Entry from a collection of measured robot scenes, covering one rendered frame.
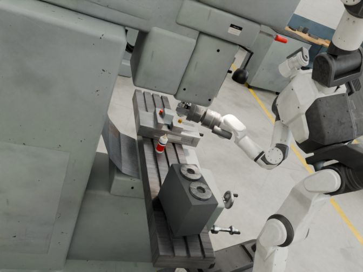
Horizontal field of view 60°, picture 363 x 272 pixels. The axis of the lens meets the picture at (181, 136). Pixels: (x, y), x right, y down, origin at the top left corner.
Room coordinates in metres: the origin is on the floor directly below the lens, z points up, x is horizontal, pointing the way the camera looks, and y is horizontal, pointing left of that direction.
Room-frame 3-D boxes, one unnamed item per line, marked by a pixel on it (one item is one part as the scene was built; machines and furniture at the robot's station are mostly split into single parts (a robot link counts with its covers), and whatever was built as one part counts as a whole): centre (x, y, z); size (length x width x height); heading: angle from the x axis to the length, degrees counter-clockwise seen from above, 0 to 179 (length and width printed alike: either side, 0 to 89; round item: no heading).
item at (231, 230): (1.46, -0.49, 0.55); 0.22 x 0.06 x 0.06; 115
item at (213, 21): (1.35, 0.09, 1.68); 0.34 x 0.24 x 0.10; 115
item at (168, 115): (1.51, 0.11, 1.08); 0.06 x 0.05 x 0.06; 22
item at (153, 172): (1.37, 0.05, 0.93); 1.24 x 0.23 x 0.08; 25
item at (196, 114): (1.37, -0.04, 1.23); 0.13 x 0.12 x 0.10; 3
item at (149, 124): (1.52, 0.09, 1.02); 0.35 x 0.15 x 0.11; 112
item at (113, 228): (1.38, 0.03, 0.47); 0.81 x 0.32 x 0.60; 115
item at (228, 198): (1.58, -0.41, 0.67); 0.16 x 0.12 x 0.12; 115
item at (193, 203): (0.98, -0.12, 1.07); 0.22 x 0.12 x 0.20; 36
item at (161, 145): (1.34, 0.07, 1.02); 0.04 x 0.04 x 0.11
